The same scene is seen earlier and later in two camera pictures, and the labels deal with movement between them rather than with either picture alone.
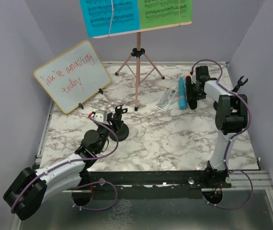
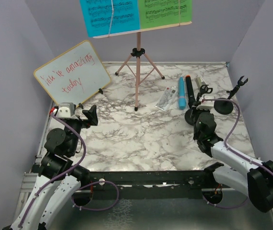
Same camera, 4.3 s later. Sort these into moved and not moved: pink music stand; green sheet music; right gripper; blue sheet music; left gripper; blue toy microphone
Moved: left gripper; right gripper
Not moved: pink music stand; green sheet music; blue sheet music; blue toy microphone
